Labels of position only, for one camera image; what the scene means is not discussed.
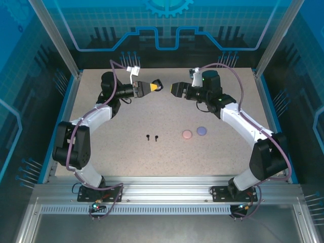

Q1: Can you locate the aluminium corner post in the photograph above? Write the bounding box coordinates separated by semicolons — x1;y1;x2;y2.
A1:
27;0;84;78
254;0;306;78

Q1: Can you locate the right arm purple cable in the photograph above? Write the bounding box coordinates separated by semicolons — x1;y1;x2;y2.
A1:
198;62;292;221

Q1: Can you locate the black earbud charging case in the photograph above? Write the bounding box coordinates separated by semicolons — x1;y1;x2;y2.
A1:
153;78;165;92

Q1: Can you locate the slotted grey cable duct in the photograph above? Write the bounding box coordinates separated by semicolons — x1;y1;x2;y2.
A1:
40;205;232;215

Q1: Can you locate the aluminium mounting rail beam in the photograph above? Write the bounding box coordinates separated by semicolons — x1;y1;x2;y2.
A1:
32;175;304;204

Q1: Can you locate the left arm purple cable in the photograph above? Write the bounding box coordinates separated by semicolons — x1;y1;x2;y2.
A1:
65;59;134;220

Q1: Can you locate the grey metal shelf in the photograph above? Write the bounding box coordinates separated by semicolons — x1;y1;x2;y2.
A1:
31;214;303;243

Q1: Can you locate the aluminium table side rail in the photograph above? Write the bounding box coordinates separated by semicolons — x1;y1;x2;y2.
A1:
43;71;84;184
254;71;291;184

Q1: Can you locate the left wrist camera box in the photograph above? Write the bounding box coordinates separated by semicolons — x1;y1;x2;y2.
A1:
126;65;141;86

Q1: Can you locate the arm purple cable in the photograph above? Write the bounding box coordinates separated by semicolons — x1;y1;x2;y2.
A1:
65;59;134;220
198;62;292;221

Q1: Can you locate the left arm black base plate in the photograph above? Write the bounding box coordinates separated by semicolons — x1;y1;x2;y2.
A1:
76;186;124;203

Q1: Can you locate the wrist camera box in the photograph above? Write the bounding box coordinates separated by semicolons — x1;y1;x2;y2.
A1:
126;65;141;86
188;67;203;87

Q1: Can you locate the black connector with LED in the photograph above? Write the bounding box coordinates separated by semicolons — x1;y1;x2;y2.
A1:
231;202;254;216
90;199;106;214

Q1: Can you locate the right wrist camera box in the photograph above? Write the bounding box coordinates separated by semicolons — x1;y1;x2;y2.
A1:
188;67;203;87

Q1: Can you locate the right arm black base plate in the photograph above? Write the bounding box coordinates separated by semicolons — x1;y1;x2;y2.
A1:
211;186;259;203

